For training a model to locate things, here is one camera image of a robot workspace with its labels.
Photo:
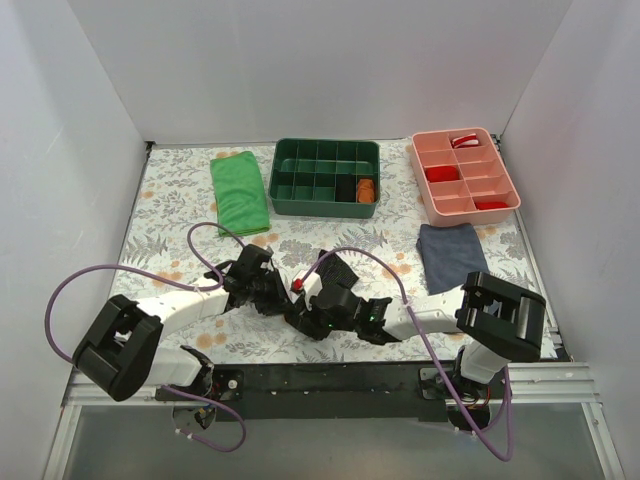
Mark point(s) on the orange rolled cloth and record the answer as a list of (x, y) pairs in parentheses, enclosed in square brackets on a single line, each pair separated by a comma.
[(365, 191)]

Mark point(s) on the green compartment bin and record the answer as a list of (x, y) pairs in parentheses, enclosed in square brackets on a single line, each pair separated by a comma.
[(304, 171)]

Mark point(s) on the green folded cloth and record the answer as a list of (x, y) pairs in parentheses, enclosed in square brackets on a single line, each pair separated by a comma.
[(239, 192)]

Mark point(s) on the red rolled cloth right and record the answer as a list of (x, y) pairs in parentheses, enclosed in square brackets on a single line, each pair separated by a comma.
[(490, 205)]

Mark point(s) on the red rolled cloth left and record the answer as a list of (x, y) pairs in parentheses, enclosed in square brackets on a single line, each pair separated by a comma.
[(442, 173)]

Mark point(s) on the pink compartment bin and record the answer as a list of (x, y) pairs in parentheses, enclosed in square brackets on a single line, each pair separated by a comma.
[(483, 175)]

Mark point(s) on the black pinstriped underwear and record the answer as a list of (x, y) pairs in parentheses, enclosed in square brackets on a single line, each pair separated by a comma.
[(332, 271)]

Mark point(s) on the grey-blue folded cloth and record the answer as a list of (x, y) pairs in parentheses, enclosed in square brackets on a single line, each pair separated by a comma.
[(448, 255)]

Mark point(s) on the black rolled cloth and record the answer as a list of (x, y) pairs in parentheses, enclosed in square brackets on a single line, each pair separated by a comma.
[(345, 188)]

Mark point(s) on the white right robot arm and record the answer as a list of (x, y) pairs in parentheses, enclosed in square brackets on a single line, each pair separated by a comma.
[(504, 321)]

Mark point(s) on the aluminium frame rail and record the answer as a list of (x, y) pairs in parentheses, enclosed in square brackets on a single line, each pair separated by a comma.
[(553, 383)]

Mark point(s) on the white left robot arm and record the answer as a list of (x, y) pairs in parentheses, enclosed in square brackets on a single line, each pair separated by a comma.
[(121, 350)]

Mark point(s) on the black table edge rail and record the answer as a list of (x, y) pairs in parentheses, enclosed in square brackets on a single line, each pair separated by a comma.
[(412, 390)]

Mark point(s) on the red white striped roll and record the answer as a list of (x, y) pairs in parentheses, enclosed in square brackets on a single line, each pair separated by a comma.
[(465, 141)]

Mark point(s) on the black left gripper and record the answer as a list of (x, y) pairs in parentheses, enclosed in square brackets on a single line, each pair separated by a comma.
[(279, 300)]

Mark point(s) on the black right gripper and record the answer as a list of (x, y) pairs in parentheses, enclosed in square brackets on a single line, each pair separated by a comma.
[(310, 316)]

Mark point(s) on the red rolled cloth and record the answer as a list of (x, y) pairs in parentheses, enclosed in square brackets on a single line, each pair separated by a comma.
[(490, 205), (442, 173)]

